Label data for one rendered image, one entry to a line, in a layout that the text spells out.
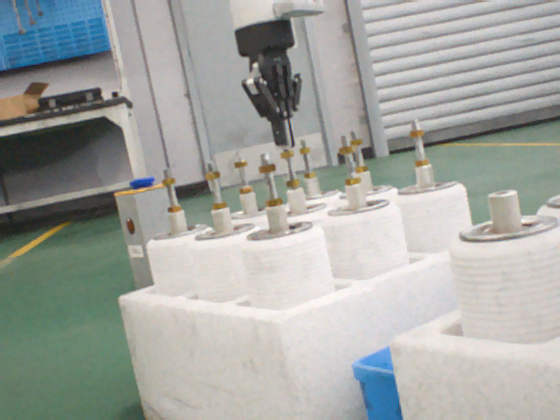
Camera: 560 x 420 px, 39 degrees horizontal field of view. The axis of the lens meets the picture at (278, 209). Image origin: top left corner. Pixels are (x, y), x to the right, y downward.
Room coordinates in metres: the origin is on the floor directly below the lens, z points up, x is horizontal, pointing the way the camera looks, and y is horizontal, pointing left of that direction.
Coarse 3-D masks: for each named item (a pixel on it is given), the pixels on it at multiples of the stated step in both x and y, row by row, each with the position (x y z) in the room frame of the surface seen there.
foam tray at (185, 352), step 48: (336, 288) 0.87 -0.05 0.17; (384, 288) 0.83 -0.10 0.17; (432, 288) 0.87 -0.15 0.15; (144, 336) 1.02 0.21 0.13; (192, 336) 0.91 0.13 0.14; (240, 336) 0.81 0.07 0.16; (288, 336) 0.76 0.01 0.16; (336, 336) 0.79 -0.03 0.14; (384, 336) 0.83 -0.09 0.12; (144, 384) 1.05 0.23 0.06; (192, 384) 0.93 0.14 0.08; (240, 384) 0.83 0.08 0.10; (288, 384) 0.75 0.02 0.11; (336, 384) 0.78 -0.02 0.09
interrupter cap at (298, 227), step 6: (300, 222) 0.88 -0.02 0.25; (306, 222) 0.87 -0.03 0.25; (264, 228) 0.89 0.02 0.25; (294, 228) 0.86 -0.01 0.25; (300, 228) 0.83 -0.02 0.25; (306, 228) 0.83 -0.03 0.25; (252, 234) 0.87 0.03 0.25; (258, 234) 0.86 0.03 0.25; (264, 234) 0.86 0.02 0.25; (270, 234) 0.83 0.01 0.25; (276, 234) 0.82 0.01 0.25; (282, 234) 0.82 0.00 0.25; (288, 234) 0.82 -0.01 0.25; (252, 240) 0.84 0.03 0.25; (258, 240) 0.83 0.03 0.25
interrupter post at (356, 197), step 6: (348, 186) 0.92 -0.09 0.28; (354, 186) 0.91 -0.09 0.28; (360, 186) 0.92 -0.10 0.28; (348, 192) 0.92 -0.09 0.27; (354, 192) 0.91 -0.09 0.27; (360, 192) 0.92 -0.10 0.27; (348, 198) 0.92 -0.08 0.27; (354, 198) 0.92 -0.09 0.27; (360, 198) 0.91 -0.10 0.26; (348, 204) 0.92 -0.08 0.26; (354, 204) 0.92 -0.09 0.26; (360, 204) 0.91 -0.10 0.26; (366, 204) 0.92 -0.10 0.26
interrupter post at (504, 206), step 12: (504, 192) 0.60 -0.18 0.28; (516, 192) 0.59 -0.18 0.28; (492, 204) 0.59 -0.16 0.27; (504, 204) 0.59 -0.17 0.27; (516, 204) 0.59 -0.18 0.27; (492, 216) 0.60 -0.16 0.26; (504, 216) 0.59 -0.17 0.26; (516, 216) 0.59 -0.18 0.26; (504, 228) 0.59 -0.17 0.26; (516, 228) 0.59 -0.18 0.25
